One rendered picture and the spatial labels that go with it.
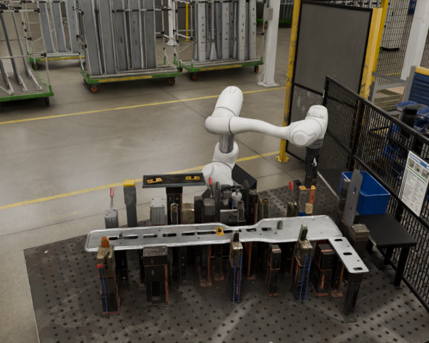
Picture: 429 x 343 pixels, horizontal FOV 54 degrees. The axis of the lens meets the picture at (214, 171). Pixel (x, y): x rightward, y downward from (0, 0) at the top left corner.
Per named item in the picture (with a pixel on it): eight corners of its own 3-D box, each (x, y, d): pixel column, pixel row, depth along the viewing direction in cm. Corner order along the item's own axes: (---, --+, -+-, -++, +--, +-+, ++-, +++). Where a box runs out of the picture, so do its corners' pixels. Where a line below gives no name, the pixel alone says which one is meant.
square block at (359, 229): (345, 285, 238) (356, 232, 222) (340, 276, 245) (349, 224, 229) (359, 284, 239) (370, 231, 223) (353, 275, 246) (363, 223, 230)
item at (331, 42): (355, 203, 462) (393, 7, 374) (346, 205, 456) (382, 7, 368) (283, 157, 569) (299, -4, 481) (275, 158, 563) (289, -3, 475)
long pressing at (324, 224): (82, 256, 211) (82, 253, 211) (88, 230, 231) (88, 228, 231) (344, 238, 229) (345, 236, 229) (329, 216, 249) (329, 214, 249)
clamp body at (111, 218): (107, 271, 245) (101, 218, 230) (108, 258, 255) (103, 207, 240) (123, 269, 247) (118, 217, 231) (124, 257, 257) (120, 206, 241)
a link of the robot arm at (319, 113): (308, 130, 219) (299, 138, 209) (311, 101, 212) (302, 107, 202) (328, 134, 214) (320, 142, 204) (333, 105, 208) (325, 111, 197)
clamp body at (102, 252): (99, 318, 213) (92, 260, 197) (103, 298, 226) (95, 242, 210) (121, 316, 214) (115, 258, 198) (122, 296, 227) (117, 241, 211)
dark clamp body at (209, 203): (201, 262, 255) (201, 207, 238) (199, 249, 266) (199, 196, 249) (218, 260, 256) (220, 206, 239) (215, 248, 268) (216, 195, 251)
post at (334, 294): (332, 297, 229) (340, 254, 216) (325, 284, 239) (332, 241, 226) (343, 297, 230) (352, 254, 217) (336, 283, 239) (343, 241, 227)
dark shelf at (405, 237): (377, 249, 219) (378, 245, 217) (316, 173, 299) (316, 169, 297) (417, 246, 222) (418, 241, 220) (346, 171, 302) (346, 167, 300)
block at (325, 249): (314, 297, 229) (321, 256, 216) (308, 284, 239) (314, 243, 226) (331, 296, 230) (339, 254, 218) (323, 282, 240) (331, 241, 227)
